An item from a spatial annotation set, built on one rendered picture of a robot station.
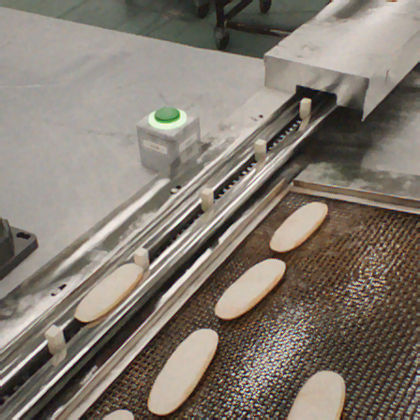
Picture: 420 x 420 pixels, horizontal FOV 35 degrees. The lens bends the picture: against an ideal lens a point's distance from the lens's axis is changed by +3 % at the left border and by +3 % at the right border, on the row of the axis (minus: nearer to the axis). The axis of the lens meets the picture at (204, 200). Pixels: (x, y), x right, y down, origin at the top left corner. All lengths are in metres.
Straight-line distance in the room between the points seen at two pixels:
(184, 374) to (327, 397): 0.13
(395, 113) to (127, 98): 0.46
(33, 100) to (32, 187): 0.27
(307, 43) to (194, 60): 0.28
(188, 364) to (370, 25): 0.75
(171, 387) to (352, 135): 0.60
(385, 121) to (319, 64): 0.15
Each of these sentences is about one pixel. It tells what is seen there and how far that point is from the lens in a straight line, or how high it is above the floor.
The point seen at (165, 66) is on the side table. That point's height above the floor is 0.82.
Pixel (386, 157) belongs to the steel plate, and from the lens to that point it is 1.02.
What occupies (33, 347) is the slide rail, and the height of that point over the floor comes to 0.85.
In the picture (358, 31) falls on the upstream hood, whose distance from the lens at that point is 1.17.
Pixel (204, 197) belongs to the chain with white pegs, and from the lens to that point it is 0.85.
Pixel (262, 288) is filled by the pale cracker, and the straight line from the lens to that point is 0.66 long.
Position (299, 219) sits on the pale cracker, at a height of 0.91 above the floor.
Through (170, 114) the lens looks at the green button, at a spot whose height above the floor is 0.91.
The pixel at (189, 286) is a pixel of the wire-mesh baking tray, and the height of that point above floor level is 0.89.
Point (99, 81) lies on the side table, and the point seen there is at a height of 0.82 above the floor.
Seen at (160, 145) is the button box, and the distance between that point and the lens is 0.95.
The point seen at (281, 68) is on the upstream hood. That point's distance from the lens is 1.08.
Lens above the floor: 1.38
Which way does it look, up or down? 37 degrees down
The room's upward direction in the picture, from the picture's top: 3 degrees counter-clockwise
